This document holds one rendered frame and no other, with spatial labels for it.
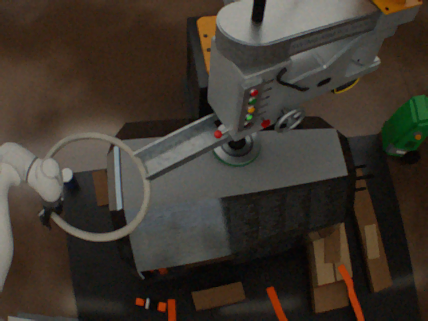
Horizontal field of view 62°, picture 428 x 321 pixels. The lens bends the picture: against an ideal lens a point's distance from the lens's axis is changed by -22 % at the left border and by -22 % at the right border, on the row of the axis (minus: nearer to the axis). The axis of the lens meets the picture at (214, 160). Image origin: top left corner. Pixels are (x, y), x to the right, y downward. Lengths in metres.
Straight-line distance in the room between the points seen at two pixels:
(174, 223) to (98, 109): 1.49
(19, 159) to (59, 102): 2.03
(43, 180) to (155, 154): 0.64
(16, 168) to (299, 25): 1.03
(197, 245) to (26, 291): 1.43
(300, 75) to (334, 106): 1.77
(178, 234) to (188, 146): 0.43
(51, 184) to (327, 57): 1.11
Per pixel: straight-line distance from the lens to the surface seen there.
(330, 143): 2.16
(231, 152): 1.99
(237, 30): 1.30
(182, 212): 1.96
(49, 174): 1.32
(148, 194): 1.68
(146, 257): 2.06
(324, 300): 2.71
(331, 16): 1.46
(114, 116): 3.18
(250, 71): 1.39
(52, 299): 2.85
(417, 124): 2.99
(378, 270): 2.90
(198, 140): 1.81
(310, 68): 1.65
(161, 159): 1.78
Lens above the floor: 2.66
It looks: 64 degrees down
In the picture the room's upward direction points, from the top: 6 degrees clockwise
